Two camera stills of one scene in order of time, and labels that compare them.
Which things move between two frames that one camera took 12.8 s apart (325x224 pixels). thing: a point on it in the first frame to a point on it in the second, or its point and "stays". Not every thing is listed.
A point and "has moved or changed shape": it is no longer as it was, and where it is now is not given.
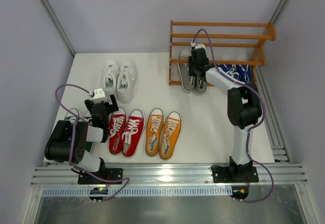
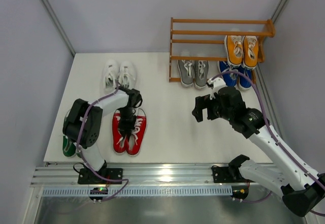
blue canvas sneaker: [232, 69] stays
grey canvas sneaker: [187, 83] has moved or changed shape
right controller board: [239, 192] stays
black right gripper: [197, 69] to [209, 109]
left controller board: [98, 191] stays
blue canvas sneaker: [245, 73] stays
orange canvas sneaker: [171, 130] to [251, 52]
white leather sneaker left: [109, 77] stays
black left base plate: [109, 173] stays
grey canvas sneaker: [200, 86] has moved or changed shape
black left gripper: [113, 104] to [127, 124]
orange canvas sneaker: [155, 125] to [234, 46]
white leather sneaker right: [126, 78] stays
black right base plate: [223, 174] stays
